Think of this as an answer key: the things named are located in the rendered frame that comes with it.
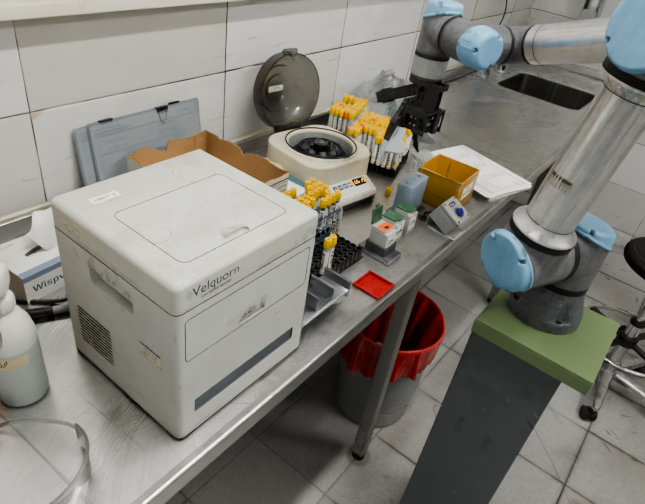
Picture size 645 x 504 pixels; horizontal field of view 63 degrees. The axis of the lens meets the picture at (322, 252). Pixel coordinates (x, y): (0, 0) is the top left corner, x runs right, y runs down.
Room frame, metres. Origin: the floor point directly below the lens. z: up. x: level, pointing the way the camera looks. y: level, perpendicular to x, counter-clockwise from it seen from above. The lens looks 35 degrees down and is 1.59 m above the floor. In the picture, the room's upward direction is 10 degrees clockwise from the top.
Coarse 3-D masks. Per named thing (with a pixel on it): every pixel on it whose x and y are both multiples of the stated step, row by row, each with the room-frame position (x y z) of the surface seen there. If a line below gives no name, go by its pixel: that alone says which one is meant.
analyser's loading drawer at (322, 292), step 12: (312, 276) 0.83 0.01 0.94; (324, 276) 0.87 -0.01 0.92; (336, 276) 0.86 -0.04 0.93; (312, 288) 0.83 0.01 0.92; (324, 288) 0.81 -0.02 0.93; (336, 288) 0.84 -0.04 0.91; (348, 288) 0.84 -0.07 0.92; (312, 300) 0.77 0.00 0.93; (324, 300) 0.79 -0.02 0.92; (336, 300) 0.81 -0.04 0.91; (312, 312) 0.76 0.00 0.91
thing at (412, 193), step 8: (408, 176) 1.29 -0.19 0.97; (416, 176) 1.29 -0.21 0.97; (424, 176) 1.30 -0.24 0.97; (400, 184) 1.24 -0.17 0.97; (408, 184) 1.24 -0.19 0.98; (416, 184) 1.25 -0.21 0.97; (424, 184) 1.29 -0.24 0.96; (400, 192) 1.23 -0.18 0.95; (408, 192) 1.22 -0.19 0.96; (416, 192) 1.25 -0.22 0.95; (400, 200) 1.23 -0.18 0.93; (408, 200) 1.22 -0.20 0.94; (416, 200) 1.27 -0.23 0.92; (392, 208) 1.24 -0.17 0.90; (416, 208) 1.28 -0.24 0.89; (424, 208) 1.29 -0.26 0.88
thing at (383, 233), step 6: (378, 222) 1.06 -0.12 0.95; (384, 222) 1.07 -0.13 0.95; (372, 228) 1.05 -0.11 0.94; (378, 228) 1.04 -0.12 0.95; (384, 228) 1.04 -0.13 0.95; (390, 228) 1.05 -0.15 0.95; (372, 234) 1.05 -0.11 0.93; (378, 234) 1.04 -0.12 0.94; (384, 234) 1.03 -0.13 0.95; (390, 234) 1.03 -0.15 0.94; (372, 240) 1.04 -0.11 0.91; (378, 240) 1.03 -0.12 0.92; (384, 240) 1.03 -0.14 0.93; (390, 240) 1.04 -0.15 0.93; (384, 246) 1.02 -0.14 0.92
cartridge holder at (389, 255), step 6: (366, 240) 1.05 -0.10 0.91; (360, 246) 1.05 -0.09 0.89; (366, 246) 1.05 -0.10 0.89; (372, 246) 1.04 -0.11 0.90; (378, 246) 1.03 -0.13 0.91; (390, 246) 1.04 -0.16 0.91; (366, 252) 1.04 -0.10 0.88; (372, 252) 1.03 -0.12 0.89; (378, 252) 1.03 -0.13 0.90; (384, 252) 1.02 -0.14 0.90; (390, 252) 1.04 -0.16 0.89; (396, 252) 1.05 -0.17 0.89; (378, 258) 1.02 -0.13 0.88; (384, 258) 1.01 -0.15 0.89; (390, 258) 1.02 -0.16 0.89; (396, 258) 1.03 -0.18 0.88
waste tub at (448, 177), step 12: (444, 156) 1.46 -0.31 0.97; (420, 168) 1.36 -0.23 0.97; (432, 168) 1.44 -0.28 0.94; (444, 168) 1.46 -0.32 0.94; (456, 168) 1.44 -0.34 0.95; (468, 168) 1.42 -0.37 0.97; (432, 180) 1.34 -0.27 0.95; (444, 180) 1.32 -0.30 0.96; (456, 180) 1.43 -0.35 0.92; (468, 180) 1.33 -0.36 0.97; (432, 192) 1.33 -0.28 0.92; (444, 192) 1.31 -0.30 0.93; (456, 192) 1.30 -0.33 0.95; (468, 192) 1.37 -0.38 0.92; (432, 204) 1.33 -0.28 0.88
